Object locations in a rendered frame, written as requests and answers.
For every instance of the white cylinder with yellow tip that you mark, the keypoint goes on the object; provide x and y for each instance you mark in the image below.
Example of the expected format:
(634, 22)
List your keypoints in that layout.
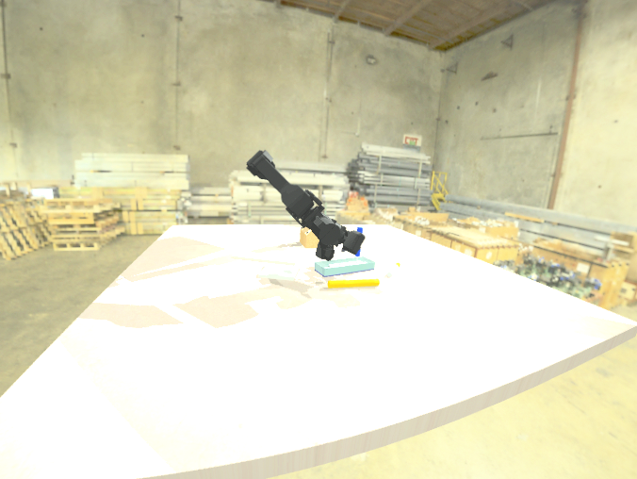
(390, 273)

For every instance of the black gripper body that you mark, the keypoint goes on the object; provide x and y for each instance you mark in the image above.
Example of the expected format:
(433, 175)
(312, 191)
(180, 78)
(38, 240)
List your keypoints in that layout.
(353, 241)

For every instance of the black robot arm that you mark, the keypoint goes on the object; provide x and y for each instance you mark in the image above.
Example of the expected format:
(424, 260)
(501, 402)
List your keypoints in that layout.
(299, 204)

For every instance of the white keyboard with letter keys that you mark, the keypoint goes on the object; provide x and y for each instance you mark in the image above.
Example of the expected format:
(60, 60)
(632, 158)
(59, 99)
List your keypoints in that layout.
(344, 266)

